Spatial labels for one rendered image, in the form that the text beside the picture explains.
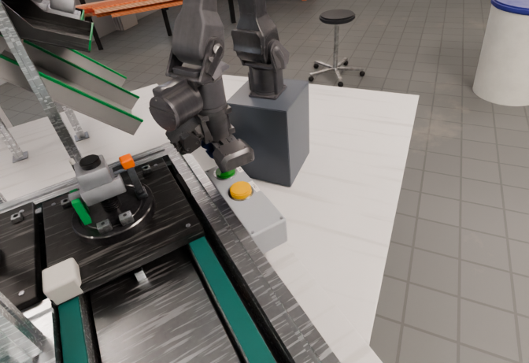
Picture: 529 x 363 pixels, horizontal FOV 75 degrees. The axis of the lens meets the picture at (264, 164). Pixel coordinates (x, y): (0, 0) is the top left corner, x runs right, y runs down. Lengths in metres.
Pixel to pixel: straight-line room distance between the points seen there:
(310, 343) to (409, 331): 1.15
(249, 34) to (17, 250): 0.54
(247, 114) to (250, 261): 0.31
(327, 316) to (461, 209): 1.56
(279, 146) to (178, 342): 0.41
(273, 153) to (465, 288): 1.23
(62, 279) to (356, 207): 0.54
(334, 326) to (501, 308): 1.24
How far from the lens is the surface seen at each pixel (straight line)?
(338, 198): 0.78
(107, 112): 0.82
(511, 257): 1.97
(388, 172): 0.86
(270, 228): 0.59
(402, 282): 1.72
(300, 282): 0.64
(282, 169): 0.78
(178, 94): 0.54
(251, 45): 0.67
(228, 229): 0.61
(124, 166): 0.62
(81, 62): 1.08
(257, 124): 0.73
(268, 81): 0.72
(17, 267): 0.69
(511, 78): 3.02
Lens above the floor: 1.40
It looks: 38 degrees down
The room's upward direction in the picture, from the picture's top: 7 degrees counter-clockwise
